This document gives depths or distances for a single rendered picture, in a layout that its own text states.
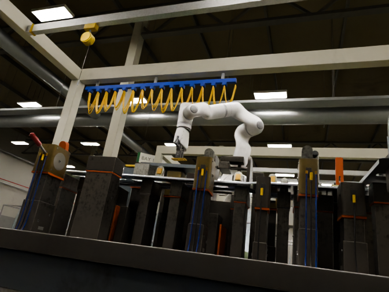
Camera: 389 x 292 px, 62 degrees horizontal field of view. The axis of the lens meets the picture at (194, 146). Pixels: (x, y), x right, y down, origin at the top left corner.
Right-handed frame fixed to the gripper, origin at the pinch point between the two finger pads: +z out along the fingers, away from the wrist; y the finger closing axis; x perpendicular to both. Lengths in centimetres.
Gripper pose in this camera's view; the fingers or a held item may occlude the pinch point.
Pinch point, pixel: (179, 154)
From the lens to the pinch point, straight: 180.6
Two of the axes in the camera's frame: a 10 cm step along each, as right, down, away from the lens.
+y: -4.1, -3.7, -8.3
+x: 9.0, -0.3, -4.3
